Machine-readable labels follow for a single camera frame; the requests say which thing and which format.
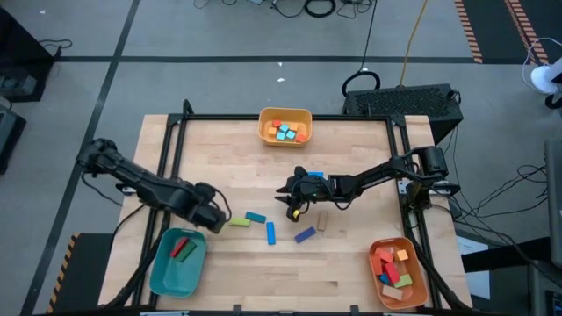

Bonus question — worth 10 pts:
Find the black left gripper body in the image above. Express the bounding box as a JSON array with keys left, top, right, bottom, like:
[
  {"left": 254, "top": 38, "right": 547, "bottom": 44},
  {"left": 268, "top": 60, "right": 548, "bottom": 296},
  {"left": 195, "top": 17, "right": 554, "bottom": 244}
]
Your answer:
[{"left": 182, "top": 182, "right": 227, "bottom": 233}]

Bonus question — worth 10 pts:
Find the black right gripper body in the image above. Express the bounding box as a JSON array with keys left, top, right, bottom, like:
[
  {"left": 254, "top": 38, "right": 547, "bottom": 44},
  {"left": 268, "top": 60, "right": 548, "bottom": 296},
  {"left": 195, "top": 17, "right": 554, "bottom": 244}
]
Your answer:
[{"left": 287, "top": 166, "right": 337, "bottom": 205}]

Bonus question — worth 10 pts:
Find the dark green long block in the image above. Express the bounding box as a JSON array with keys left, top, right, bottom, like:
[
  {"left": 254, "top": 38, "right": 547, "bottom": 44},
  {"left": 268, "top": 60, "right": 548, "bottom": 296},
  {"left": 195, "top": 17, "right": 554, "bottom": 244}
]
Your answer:
[{"left": 174, "top": 240, "right": 198, "bottom": 263}]

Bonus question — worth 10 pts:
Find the purple long block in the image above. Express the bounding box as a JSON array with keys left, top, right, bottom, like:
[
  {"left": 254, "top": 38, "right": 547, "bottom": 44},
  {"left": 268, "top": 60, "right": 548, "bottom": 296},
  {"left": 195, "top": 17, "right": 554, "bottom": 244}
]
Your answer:
[{"left": 293, "top": 226, "right": 317, "bottom": 244}]

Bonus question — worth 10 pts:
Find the red long block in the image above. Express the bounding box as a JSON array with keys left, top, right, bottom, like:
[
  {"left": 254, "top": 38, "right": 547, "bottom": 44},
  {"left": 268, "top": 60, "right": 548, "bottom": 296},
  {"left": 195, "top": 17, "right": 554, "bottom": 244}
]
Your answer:
[{"left": 169, "top": 237, "right": 190, "bottom": 259}]

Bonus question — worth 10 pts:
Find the red medium block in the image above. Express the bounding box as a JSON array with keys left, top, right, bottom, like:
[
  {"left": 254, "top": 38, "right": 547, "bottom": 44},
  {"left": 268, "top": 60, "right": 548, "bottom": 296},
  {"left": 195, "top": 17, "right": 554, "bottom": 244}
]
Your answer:
[{"left": 384, "top": 262, "right": 401, "bottom": 285}]

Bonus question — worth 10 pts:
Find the light green medium block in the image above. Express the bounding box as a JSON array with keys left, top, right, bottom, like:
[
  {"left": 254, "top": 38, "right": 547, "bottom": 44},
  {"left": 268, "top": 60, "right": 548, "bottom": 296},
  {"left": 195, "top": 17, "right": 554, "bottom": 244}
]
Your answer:
[{"left": 393, "top": 273, "right": 414, "bottom": 290}]

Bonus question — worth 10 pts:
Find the beige medium block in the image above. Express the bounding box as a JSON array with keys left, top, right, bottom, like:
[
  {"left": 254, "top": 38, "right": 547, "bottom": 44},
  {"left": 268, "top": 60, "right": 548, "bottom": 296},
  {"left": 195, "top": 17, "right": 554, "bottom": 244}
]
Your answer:
[{"left": 381, "top": 284, "right": 404, "bottom": 302}]

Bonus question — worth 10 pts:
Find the yellow plastic bin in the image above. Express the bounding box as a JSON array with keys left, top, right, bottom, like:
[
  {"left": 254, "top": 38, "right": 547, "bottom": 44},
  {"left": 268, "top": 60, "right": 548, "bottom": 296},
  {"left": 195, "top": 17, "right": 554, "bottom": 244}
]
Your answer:
[{"left": 256, "top": 106, "right": 313, "bottom": 148}]

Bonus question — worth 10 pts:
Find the teal plastic bin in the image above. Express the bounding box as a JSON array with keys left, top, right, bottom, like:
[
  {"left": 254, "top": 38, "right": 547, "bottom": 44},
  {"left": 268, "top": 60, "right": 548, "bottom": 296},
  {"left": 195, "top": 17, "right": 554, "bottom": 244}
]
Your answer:
[{"left": 148, "top": 226, "right": 207, "bottom": 298}]

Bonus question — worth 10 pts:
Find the black computer tower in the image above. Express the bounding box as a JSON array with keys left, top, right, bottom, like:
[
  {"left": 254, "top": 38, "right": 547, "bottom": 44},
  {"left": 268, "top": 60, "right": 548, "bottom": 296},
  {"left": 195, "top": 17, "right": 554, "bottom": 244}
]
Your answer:
[{"left": 342, "top": 83, "right": 465, "bottom": 146}]

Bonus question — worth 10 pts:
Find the black mat with hazard stripes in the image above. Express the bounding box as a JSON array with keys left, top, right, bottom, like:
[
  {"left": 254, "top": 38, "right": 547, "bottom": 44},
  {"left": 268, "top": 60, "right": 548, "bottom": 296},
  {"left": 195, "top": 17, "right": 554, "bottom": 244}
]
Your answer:
[{"left": 46, "top": 232, "right": 113, "bottom": 315}]

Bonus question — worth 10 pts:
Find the orange plastic bin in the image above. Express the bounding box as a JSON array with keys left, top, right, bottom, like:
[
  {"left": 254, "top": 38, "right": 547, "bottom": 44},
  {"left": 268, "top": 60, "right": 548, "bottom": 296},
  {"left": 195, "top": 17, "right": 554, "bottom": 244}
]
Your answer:
[{"left": 367, "top": 236, "right": 429, "bottom": 311}]

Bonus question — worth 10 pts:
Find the white paper sheet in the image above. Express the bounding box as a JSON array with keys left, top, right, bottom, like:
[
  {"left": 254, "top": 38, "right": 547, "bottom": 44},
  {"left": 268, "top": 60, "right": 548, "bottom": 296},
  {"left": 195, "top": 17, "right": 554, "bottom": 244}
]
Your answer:
[{"left": 455, "top": 235, "right": 492, "bottom": 300}]

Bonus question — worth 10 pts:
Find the black equipment case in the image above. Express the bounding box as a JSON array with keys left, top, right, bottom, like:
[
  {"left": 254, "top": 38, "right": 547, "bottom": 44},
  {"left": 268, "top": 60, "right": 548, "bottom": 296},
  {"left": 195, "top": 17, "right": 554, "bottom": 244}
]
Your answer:
[{"left": 0, "top": 104, "right": 27, "bottom": 176}]

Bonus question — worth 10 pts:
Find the grey upright panel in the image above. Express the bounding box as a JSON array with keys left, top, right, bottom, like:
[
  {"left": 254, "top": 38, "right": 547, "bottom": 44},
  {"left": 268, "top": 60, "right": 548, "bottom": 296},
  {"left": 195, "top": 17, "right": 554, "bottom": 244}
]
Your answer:
[{"left": 544, "top": 140, "right": 562, "bottom": 269}]

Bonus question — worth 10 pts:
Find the black mat with orange stripes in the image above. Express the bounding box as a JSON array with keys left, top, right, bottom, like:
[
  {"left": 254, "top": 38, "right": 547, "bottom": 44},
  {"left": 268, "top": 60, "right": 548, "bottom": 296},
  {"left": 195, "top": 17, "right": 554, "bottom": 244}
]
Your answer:
[{"left": 454, "top": 0, "right": 562, "bottom": 65}]

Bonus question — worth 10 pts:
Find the black floor mat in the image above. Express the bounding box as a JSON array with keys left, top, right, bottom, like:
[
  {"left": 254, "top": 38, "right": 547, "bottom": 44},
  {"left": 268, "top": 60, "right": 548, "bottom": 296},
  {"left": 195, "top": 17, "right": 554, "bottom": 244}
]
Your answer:
[{"left": 0, "top": 6, "right": 56, "bottom": 104}]

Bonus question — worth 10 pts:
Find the white round device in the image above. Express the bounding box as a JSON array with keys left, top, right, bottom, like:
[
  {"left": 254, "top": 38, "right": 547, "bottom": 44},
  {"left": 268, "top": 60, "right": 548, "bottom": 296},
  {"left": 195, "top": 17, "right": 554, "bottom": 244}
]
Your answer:
[{"left": 522, "top": 37, "right": 562, "bottom": 111}]

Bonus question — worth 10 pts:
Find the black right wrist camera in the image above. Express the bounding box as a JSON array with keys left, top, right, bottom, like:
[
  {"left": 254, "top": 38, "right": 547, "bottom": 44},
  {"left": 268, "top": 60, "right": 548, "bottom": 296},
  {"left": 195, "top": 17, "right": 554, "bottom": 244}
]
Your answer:
[{"left": 285, "top": 202, "right": 306, "bottom": 223}]

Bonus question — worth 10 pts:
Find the silver arm base bracket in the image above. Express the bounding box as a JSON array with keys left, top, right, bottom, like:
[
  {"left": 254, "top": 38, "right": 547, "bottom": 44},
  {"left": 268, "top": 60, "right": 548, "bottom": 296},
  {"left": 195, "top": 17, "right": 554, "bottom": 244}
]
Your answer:
[
  {"left": 398, "top": 178, "right": 462, "bottom": 197},
  {"left": 116, "top": 183, "right": 142, "bottom": 197}
]

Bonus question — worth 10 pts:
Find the black hanging cable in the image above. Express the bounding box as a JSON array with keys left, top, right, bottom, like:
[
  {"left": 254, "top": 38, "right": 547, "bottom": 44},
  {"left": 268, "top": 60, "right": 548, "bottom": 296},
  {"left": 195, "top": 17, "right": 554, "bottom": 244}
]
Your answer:
[{"left": 341, "top": 0, "right": 382, "bottom": 98}]

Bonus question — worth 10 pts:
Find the black coiled floor cable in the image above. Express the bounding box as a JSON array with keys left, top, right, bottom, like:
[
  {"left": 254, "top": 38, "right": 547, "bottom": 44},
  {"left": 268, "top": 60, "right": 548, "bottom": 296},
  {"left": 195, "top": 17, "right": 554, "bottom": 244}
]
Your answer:
[{"left": 304, "top": 0, "right": 337, "bottom": 18}]

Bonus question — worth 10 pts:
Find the yellow hanging cable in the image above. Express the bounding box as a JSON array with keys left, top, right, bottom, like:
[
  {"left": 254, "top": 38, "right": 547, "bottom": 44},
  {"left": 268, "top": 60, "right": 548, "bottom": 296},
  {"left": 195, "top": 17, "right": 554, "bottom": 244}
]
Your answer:
[{"left": 398, "top": 0, "right": 430, "bottom": 87}]

